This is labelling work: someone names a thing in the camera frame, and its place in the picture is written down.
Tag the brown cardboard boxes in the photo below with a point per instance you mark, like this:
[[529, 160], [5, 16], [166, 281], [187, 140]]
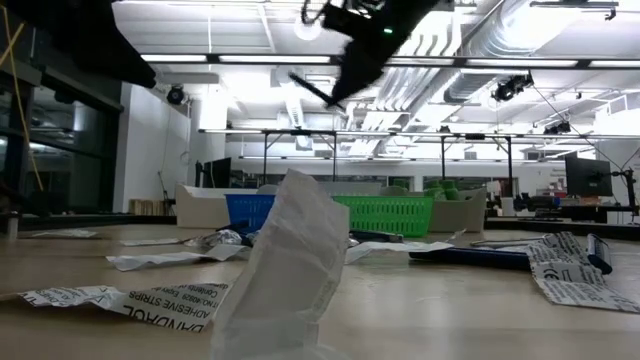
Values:
[[147, 207]]

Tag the black computer monitor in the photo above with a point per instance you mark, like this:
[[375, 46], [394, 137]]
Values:
[[590, 180], [217, 172]]

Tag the blue perforated plastic basket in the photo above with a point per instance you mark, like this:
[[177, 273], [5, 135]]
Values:
[[247, 210]]

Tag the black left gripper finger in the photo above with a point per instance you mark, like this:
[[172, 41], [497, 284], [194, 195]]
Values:
[[120, 62]]

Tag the green perforated plastic basket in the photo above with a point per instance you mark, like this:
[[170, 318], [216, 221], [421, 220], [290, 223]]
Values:
[[385, 215]]

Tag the white solid plastic bin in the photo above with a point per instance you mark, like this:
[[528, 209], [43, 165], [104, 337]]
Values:
[[200, 210]]

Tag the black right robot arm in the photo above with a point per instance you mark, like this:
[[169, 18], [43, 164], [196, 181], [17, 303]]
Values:
[[415, 12]]

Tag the black desk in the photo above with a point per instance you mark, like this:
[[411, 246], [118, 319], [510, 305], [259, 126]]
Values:
[[590, 215]]

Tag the black ceiling camera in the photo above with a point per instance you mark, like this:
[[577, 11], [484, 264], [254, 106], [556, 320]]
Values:
[[557, 128], [510, 89], [176, 95]]

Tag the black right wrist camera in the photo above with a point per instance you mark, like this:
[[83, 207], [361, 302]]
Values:
[[345, 20]]

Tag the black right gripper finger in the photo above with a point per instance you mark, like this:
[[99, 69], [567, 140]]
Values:
[[344, 90]]

